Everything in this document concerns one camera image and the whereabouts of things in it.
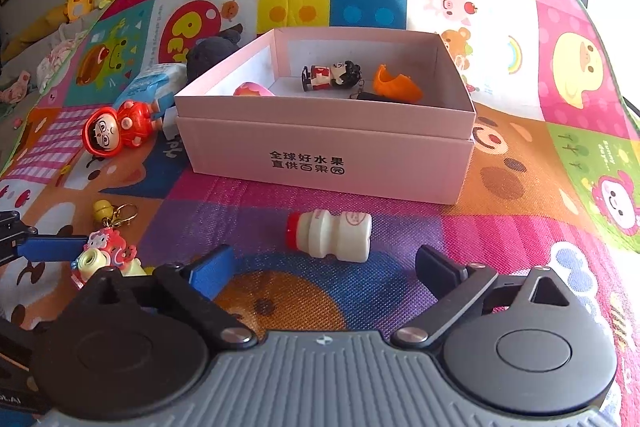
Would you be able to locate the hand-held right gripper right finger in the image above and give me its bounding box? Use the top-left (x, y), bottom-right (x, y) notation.
top-left (392, 244), bottom-right (583, 352)

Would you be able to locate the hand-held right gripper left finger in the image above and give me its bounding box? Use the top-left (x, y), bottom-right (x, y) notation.
top-left (75, 243), bottom-right (257, 353)

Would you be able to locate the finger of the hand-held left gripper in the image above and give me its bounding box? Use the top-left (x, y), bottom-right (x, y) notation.
top-left (0, 209), bottom-right (90, 267)

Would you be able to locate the red-pink charm keychain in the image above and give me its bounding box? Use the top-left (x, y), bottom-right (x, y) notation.
top-left (80, 199), bottom-right (140, 275)

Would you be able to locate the cream yogurt bottle toy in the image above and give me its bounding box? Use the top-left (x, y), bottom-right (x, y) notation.
top-left (286, 210), bottom-right (373, 264)

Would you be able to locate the red hooded figurine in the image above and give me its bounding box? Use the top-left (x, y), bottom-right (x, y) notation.
top-left (81, 99), bottom-right (176, 158)

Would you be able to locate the pink cardboard box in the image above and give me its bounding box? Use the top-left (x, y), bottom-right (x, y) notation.
top-left (173, 28), bottom-right (477, 206)

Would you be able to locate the pink capsule toy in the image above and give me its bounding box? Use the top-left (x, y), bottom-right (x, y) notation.
top-left (233, 82), bottom-right (276, 98)

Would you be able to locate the orange plastic shell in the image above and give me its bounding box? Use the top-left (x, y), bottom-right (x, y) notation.
top-left (372, 64), bottom-right (423, 104)

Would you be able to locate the blue wipes packet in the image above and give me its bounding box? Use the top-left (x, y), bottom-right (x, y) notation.
top-left (112, 63), bottom-right (188, 108)

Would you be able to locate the black plush toy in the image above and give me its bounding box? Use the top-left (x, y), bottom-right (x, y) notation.
top-left (186, 24), bottom-right (244, 82)

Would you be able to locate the black-haired doll keychain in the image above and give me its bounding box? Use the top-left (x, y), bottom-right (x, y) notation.
top-left (301, 59), bottom-right (365, 102)

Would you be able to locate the colourful cartoon play mat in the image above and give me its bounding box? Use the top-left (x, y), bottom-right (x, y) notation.
top-left (0, 0), bottom-right (640, 427)

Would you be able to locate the small pink cloth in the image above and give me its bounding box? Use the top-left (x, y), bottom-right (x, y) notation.
top-left (0, 71), bottom-right (32, 104)

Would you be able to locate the pink patterned cloth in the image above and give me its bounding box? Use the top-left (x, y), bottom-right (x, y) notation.
top-left (36, 38), bottom-right (83, 88)

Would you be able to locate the yellow plush pillow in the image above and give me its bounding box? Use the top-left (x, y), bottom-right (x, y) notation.
top-left (0, 4), bottom-right (68, 60)

